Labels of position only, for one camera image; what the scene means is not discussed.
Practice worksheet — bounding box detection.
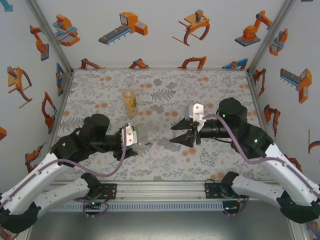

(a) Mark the clear bottle dark green label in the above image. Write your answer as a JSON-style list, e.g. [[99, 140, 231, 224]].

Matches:
[[134, 126, 162, 152]]

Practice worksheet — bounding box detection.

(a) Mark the amber plastic bottle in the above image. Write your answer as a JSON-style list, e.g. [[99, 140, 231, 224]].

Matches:
[[122, 87, 139, 118]]

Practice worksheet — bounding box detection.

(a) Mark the floral patterned table cover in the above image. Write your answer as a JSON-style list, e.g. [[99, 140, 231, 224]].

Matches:
[[49, 68, 282, 182]]

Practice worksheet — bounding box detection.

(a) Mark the small circuit board green light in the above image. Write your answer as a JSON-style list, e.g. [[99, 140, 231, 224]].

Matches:
[[223, 203, 239, 213], [83, 199, 104, 210]]

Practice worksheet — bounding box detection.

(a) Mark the aluminium side rail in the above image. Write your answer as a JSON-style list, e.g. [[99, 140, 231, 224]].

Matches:
[[47, 69, 75, 145], [246, 69, 285, 181]]

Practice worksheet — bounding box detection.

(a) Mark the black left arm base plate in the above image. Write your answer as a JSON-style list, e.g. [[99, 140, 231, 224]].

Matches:
[[71, 183, 118, 201]]

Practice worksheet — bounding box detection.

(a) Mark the aluminium mounting rail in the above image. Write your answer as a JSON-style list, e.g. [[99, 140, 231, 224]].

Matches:
[[48, 180, 281, 201]]

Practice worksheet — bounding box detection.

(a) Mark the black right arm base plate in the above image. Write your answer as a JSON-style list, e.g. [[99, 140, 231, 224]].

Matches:
[[204, 181, 242, 200]]

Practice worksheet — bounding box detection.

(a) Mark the short purple cable loop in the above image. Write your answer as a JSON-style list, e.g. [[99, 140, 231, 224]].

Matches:
[[74, 196, 110, 219], [223, 194, 251, 217]]

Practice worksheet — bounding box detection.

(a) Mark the grey slotted cable duct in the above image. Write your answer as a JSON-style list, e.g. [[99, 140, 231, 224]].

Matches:
[[51, 201, 225, 213]]

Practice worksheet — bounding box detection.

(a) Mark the aluminium frame post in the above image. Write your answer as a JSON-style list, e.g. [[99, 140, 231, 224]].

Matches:
[[247, 0, 299, 73], [24, 0, 75, 76]]

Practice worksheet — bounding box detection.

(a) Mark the aluminium frame leg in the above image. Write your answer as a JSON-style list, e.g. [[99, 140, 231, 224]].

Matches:
[[287, 219, 310, 240], [18, 224, 33, 240]]

